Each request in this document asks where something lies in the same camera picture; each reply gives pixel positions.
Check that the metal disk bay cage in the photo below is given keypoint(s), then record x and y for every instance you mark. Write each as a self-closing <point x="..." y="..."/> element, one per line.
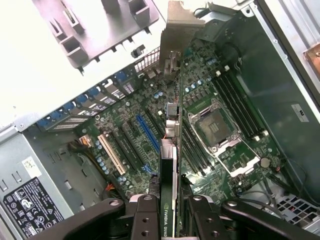
<point x="295" y="210"/>

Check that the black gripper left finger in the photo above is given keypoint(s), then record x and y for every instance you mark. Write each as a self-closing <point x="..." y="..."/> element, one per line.
<point x="145" y="220"/>

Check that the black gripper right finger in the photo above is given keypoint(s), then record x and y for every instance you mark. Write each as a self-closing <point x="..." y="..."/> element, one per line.
<point x="200" y="221"/>

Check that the coin cell battery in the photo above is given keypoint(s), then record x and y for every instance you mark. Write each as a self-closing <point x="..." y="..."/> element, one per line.
<point x="265" y="162"/>

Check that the metal socket cover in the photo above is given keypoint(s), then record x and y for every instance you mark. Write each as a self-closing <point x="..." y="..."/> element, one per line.
<point x="226" y="166"/>

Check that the green motherboard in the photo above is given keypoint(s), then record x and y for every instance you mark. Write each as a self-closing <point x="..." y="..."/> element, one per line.
<point x="200" y="62"/>

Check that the blue expansion slot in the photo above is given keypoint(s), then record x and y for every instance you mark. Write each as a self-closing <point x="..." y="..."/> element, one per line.
<point x="147" y="132"/>

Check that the CPU socket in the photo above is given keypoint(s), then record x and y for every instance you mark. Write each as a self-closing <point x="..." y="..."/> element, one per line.
<point x="215" y="127"/>

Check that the black open PC case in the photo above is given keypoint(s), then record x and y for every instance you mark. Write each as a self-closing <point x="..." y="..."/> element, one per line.
<point x="275" y="75"/>

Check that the white expansion slot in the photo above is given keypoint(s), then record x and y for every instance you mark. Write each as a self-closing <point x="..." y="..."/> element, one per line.
<point x="112" y="155"/>

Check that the grey parts rack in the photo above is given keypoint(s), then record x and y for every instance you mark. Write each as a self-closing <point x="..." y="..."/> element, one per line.
<point x="105" y="27"/>

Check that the grey power supply unit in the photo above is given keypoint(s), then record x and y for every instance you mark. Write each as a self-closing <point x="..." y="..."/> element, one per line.
<point x="25" y="175"/>

